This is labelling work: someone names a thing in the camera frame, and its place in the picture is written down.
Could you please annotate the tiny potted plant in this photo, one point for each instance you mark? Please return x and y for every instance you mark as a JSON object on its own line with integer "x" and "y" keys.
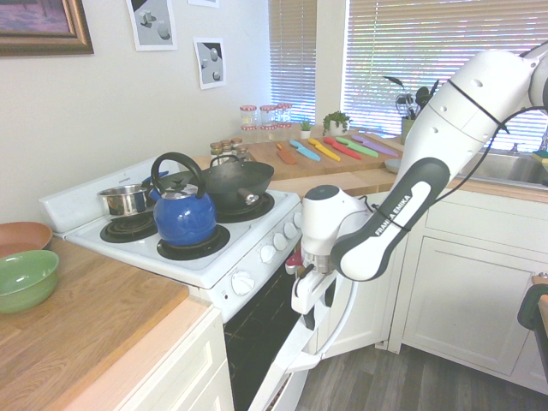
{"x": 305, "y": 129}

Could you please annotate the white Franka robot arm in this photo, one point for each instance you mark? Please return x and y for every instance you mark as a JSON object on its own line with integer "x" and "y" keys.
{"x": 449, "y": 115}

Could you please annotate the green knife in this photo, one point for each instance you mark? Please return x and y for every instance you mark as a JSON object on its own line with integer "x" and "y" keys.
{"x": 357, "y": 146}

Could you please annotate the glass jar red lid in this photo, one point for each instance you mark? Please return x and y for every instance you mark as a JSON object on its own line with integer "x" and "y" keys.
{"x": 284, "y": 114}
{"x": 267, "y": 116}
{"x": 248, "y": 116}

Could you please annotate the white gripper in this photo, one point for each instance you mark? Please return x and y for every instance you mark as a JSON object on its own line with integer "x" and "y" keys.
{"x": 305, "y": 295}

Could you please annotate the white sink base cabinet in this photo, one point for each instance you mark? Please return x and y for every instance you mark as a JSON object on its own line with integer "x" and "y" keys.
{"x": 462, "y": 291}

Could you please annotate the narrow window blind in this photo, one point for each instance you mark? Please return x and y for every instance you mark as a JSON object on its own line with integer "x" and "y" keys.
{"x": 293, "y": 60}

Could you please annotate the red wrist mount piece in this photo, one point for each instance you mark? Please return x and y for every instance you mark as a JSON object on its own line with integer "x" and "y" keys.
{"x": 294, "y": 262}

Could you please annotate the steel sink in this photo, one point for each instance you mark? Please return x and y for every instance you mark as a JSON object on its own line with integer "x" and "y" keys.
{"x": 505, "y": 167}

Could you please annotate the yellow knife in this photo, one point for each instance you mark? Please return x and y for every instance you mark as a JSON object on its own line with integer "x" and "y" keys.
{"x": 324, "y": 150}

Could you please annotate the white cabinet beside stove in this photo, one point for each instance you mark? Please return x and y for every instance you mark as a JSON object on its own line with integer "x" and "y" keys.
{"x": 171, "y": 372}

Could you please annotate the white oven door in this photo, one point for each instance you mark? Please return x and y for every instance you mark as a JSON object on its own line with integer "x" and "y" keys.
{"x": 274, "y": 342}

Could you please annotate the white stove knob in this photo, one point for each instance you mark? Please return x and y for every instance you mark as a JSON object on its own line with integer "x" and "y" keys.
{"x": 298, "y": 219}
{"x": 290, "y": 230}
{"x": 268, "y": 254}
{"x": 242, "y": 282}
{"x": 280, "y": 241}

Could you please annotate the blue kettle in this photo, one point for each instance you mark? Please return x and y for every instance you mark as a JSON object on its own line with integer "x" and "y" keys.
{"x": 184, "y": 216}

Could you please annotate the brown bowl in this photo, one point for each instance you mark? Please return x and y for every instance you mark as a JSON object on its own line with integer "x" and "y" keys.
{"x": 21, "y": 237}

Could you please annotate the framed painting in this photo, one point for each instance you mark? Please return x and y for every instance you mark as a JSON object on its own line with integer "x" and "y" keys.
{"x": 43, "y": 21}

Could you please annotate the utensil holder with utensils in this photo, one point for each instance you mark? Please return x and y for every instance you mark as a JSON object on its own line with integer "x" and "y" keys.
{"x": 408, "y": 128}

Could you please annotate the blue knife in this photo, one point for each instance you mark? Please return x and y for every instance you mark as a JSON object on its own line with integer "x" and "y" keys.
{"x": 305, "y": 150}

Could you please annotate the small spice jar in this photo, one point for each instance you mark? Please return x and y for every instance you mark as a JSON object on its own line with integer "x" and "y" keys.
{"x": 226, "y": 147}
{"x": 216, "y": 150}
{"x": 236, "y": 143}
{"x": 243, "y": 153}

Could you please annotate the purple knife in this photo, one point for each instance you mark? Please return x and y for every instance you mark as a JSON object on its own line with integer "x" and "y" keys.
{"x": 374, "y": 145}

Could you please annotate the grey shapes print small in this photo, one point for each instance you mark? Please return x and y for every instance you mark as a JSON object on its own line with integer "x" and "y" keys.
{"x": 210, "y": 62}

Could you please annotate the black wok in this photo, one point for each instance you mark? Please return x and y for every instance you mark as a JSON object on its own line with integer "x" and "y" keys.
{"x": 233, "y": 180}

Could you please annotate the steel saucepan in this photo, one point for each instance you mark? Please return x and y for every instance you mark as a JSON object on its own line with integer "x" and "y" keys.
{"x": 122, "y": 201}

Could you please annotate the red knife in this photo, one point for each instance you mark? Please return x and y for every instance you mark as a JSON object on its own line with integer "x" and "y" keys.
{"x": 342, "y": 148}

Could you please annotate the orange knife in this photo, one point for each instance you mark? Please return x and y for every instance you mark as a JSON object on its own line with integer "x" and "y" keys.
{"x": 286, "y": 155}

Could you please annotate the wooden cutting board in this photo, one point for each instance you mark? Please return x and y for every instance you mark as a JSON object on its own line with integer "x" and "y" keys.
{"x": 308, "y": 164}

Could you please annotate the green bowl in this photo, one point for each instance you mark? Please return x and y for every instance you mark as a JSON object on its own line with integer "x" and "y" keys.
{"x": 25, "y": 282}

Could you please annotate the wide window blind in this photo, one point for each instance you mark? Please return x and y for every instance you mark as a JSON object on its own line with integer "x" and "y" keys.
{"x": 406, "y": 43}

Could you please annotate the white electric stove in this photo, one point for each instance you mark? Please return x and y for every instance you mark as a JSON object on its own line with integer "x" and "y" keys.
{"x": 252, "y": 222}

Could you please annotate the grey shapes print large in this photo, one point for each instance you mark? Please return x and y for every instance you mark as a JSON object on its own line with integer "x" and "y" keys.
{"x": 154, "y": 23}

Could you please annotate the bushy potted plant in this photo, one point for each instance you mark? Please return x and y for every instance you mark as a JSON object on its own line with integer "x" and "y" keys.
{"x": 336, "y": 122}

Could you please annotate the small grey bowl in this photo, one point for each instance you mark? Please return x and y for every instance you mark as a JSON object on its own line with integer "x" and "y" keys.
{"x": 391, "y": 165}

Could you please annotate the dark green object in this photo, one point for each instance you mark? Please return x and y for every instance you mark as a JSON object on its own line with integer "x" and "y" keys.
{"x": 533, "y": 312}

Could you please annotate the cropped wall print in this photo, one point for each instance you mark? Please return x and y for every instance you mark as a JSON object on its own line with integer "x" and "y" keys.
{"x": 204, "y": 2}

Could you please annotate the yellow green sponge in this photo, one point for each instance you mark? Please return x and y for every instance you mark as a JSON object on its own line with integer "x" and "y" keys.
{"x": 541, "y": 155}

